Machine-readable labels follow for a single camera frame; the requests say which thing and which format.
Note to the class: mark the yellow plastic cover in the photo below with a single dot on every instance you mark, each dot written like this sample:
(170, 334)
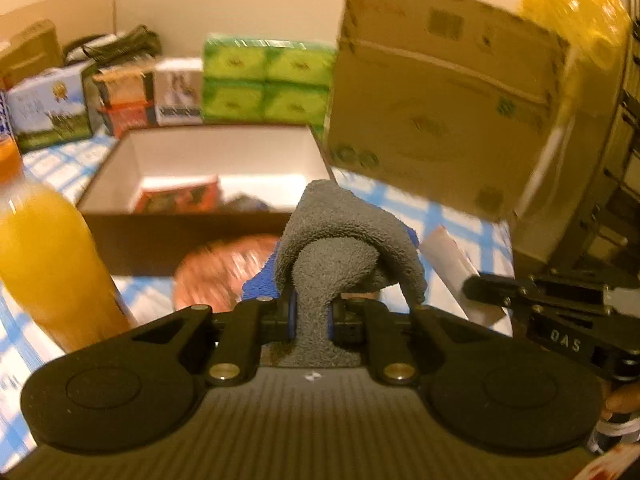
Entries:
(575, 10)

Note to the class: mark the orange printed box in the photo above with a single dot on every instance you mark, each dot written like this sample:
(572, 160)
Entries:
(125, 105)

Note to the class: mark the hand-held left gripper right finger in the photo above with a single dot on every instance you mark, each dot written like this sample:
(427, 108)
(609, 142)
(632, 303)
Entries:
(350, 325)

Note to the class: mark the green tissue multipack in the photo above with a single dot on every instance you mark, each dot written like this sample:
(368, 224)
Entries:
(265, 80)

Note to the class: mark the large cardboard box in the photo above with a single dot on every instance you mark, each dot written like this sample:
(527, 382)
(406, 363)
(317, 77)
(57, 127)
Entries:
(440, 110)

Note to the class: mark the red snack packet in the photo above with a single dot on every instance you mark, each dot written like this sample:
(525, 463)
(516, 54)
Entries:
(190, 192)
(147, 202)

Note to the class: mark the white photo box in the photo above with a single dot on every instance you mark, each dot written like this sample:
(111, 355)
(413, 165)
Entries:
(177, 90)

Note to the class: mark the black bag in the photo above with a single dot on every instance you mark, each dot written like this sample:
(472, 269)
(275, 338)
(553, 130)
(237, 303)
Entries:
(115, 45)

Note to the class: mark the instant noodle bowl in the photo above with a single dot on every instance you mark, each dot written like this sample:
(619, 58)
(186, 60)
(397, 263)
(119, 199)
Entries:
(215, 275)

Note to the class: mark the grey and blue cloth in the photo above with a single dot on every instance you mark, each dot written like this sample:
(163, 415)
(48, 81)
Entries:
(340, 230)

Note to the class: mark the small brown cardboard box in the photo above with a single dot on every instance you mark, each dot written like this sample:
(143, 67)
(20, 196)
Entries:
(30, 52)

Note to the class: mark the light blue milk box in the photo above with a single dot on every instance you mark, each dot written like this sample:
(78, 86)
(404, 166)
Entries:
(50, 105)

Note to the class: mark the orange juice bottle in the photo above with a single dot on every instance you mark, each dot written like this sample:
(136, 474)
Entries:
(45, 260)

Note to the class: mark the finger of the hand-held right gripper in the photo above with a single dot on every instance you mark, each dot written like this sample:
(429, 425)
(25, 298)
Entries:
(590, 280)
(495, 290)

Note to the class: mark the white paper packet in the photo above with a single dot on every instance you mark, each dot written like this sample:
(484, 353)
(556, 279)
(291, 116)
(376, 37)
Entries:
(450, 265)

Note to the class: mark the dark shelf rack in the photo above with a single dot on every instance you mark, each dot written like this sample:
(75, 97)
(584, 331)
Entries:
(610, 200)

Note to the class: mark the person's right hand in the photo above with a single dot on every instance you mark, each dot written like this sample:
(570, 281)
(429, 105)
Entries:
(625, 402)

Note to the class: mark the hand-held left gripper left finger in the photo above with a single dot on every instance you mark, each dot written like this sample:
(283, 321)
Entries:
(272, 320)

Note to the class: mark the blue checked bed sheet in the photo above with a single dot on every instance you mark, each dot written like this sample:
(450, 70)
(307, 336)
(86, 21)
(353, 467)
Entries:
(65, 170)

